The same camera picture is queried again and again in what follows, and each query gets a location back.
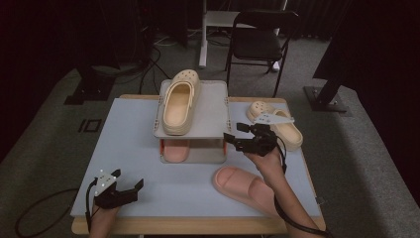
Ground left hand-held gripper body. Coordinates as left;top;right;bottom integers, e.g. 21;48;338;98
93;169;140;210

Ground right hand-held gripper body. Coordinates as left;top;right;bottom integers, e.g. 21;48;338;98
242;113;295;157

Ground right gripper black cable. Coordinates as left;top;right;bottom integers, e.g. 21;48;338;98
272;135;331;238

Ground black folding chair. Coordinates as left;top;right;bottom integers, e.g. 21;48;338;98
225;9;301;98

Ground grey two-tier shoe rack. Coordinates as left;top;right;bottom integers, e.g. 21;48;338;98
153;78;232;165

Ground black floor cables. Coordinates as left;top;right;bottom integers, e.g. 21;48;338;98
138;33;172;95

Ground light blue table mat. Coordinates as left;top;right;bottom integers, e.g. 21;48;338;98
69;97;322;218

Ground wooden table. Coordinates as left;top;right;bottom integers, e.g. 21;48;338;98
71;93;327;236

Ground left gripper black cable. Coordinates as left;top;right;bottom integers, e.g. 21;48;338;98
14;178;100;238

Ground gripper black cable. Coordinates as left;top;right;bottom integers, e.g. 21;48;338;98
272;135;331;238
14;178;100;238

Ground cream clog shoe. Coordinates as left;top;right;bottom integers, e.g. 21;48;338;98
161;68;202;137
246;100;304;153

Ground white desk frame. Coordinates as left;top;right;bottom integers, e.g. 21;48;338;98
197;0;288;72

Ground black stand with bolted base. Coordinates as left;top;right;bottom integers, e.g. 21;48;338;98
303;65;351;114

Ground person's right hand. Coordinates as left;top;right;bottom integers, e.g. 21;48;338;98
245;148;287;186

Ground pink slide sandal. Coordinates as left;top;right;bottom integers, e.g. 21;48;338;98
162;139;191;164
212;166;279;216

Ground person's left hand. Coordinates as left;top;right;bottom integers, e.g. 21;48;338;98
88;205;120;229

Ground black stand base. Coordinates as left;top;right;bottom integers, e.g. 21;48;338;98
63;63;120;106

